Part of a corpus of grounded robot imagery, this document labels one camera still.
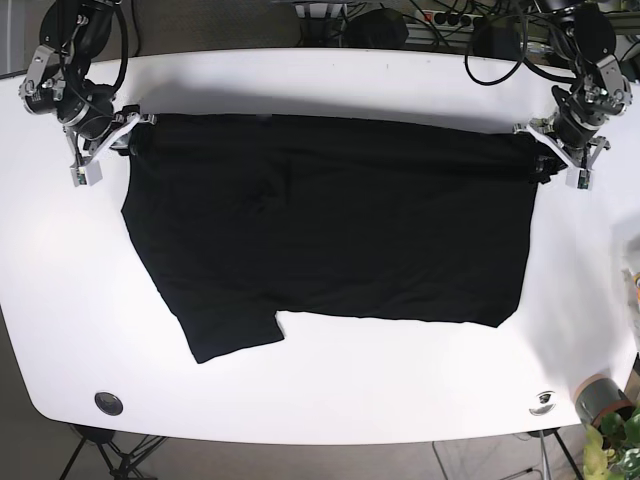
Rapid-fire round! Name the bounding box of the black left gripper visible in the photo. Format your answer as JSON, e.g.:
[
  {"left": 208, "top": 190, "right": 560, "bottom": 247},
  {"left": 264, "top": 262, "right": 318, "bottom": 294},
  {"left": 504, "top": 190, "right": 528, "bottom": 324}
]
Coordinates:
[{"left": 512, "top": 75, "right": 633, "bottom": 190}]

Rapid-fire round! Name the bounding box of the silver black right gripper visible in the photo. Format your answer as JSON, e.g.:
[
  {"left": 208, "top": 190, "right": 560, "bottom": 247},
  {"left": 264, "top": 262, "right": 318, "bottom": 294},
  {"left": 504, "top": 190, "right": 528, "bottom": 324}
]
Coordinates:
[{"left": 20, "top": 65, "right": 158, "bottom": 187}]

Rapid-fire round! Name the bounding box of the white graphic T-shirt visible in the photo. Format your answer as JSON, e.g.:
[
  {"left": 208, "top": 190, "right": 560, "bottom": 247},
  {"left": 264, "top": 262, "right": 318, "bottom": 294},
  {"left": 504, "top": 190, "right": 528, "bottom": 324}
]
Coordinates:
[{"left": 622, "top": 236, "right": 639, "bottom": 313}]

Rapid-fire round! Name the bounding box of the black T-shirt with emoji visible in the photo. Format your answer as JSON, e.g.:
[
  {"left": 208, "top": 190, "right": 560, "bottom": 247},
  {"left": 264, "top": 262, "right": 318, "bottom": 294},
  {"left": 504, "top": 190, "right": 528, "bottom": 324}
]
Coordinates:
[{"left": 122, "top": 115, "right": 542, "bottom": 363}]

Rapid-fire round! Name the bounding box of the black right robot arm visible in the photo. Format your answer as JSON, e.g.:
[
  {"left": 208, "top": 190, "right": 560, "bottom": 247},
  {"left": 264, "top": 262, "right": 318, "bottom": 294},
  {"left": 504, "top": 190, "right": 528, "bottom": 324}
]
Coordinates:
[{"left": 19, "top": 1, "right": 157, "bottom": 186}]

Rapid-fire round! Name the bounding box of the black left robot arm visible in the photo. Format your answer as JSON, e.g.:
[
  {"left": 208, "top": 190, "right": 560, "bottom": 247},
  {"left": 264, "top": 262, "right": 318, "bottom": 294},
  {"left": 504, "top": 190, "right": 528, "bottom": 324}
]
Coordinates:
[{"left": 463, "top": 1, "right": 633, "bottom": 190}]

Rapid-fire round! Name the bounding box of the silver table grommet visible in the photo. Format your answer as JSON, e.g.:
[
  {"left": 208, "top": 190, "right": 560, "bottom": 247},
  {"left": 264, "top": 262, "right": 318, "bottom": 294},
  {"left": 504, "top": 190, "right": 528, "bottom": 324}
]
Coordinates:
[{"left": 529, "top": 390, "right": 557, "bottom": 417}]

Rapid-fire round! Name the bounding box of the black table grommet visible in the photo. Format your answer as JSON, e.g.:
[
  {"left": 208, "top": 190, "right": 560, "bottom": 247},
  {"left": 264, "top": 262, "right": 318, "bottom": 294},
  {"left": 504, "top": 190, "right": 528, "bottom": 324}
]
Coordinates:
[{"left": 94, "top": 391, "right": 124, "bottom": 416}]

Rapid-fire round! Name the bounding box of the potted green plant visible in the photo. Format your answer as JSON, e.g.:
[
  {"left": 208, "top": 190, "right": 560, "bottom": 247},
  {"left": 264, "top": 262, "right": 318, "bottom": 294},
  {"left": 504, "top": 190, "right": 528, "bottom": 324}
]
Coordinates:
[{"left": 572, "top": 374, "right": 639, "bottom": 480}]

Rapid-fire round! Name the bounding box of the black tripod stand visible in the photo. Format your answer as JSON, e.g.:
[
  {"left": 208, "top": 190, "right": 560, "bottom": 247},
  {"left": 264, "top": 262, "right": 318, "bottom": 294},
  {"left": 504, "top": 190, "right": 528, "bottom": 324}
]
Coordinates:
[{"left": 59, "top": 424, "right": 168, "bottom": 480}]

